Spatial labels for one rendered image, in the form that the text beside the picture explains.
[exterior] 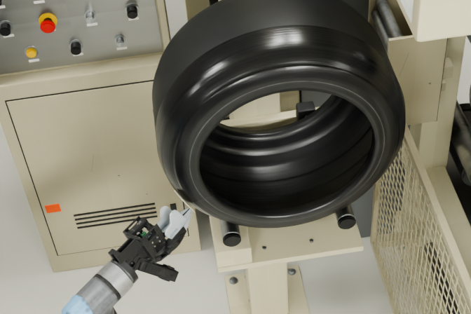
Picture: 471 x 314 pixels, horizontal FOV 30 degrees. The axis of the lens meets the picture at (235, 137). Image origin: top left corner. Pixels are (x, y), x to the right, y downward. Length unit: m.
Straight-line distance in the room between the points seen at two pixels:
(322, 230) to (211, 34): 0.65
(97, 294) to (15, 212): 1.68
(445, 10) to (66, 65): 1.49
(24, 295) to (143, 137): 0.81
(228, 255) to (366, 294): 1.06
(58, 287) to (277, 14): 1.71
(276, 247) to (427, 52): 0.61
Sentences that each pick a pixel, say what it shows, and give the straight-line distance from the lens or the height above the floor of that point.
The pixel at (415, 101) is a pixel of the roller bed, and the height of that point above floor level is 0.98.
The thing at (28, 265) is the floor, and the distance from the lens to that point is 3.33.
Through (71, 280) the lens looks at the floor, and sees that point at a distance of 3.24.
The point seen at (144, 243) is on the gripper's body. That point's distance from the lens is 1.88.
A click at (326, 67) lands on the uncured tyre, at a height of 1.40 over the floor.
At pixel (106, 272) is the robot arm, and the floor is 1.05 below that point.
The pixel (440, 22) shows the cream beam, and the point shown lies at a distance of 1.42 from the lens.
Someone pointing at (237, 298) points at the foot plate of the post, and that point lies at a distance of 3.08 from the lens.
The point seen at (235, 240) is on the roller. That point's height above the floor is 0.90.
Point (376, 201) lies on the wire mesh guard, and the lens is 2.68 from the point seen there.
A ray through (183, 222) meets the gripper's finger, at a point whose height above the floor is 1.04.
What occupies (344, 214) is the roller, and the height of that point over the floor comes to 0.92.
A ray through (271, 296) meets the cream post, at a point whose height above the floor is 0.12.
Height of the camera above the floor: 2.52
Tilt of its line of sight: 44 degrees down
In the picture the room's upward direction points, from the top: 5 degrees counter-clockwise
